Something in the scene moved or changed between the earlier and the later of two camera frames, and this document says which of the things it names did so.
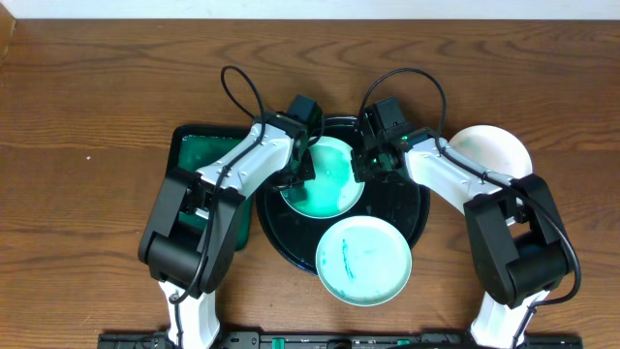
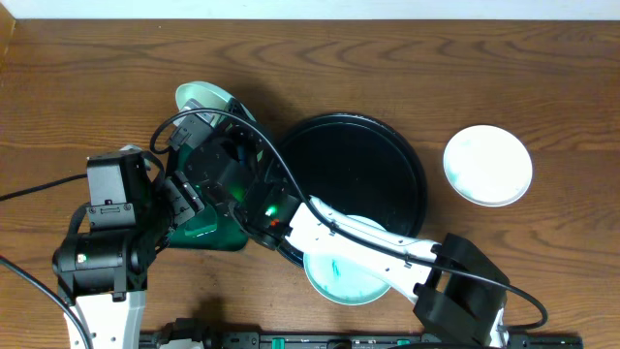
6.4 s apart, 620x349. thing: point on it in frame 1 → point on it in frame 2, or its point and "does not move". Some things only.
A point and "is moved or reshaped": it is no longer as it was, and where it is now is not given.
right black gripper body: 368,165 → 243,139
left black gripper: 294,175 → 183,199
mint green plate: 363,261 is moved or reshaped
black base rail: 336,340 does not move
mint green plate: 334,192 → 208,93
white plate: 495,149 does not move
